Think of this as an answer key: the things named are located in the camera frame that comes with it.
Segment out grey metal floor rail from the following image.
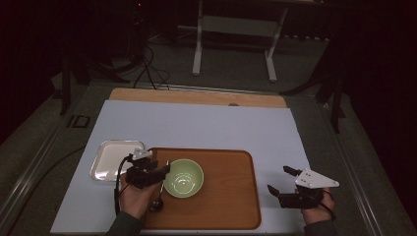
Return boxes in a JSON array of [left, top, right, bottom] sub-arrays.
[[319, 101, 386, 236], [0, 122, 68, 230]]

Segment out white metal table frame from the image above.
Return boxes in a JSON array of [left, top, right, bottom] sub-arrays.
[[192, 0, 289, 84]]

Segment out person's right hand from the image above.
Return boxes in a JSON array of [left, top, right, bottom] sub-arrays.
[[300, 186, 336, 226]]

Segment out dark equipment stand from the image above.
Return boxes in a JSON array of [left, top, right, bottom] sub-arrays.
[[127, 0, 148, 65]]

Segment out black metal stand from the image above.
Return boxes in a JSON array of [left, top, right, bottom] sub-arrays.
[[58, 48, 131, 116], [279, 32, 347, 134]]

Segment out left hand-held gripper black cable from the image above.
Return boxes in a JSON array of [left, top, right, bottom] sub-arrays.
[[113, 155, 133, 216]]

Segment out black rectangular floor frame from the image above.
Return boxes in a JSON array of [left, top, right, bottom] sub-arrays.
[[67, 114, 91, 129]]

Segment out green bowl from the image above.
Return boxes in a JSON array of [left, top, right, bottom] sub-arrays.
[[163, 158, 205, 199]]

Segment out white table mat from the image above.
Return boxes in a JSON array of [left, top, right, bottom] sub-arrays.
[[49, 99, 313, 234]]

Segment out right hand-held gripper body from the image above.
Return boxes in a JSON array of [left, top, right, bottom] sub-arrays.
[[278, 168, 340, 210]]

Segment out black floor cables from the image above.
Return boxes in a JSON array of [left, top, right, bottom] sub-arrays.
[[132, 42, 171, 91]]

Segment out black cable on floor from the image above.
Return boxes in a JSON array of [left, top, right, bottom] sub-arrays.
[[6, 146, 88, 236]]

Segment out person's left hand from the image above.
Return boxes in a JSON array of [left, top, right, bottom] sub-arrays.
[[119, 172, 162, 220]]

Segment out hand-held gripper black cable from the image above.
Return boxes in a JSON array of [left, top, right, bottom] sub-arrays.
[[113, 155, 133, 216], [307, 190, 337, 222]]

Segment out brown wooden tray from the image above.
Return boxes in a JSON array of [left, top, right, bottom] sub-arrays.
[[141, 147, 263, 231]]

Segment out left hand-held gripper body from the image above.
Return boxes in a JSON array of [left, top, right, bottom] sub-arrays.
[[125, 147, 162, 190]]

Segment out right hand-held gripper black cable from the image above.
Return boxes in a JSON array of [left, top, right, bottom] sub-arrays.
[[307, 190, 337, 222]]

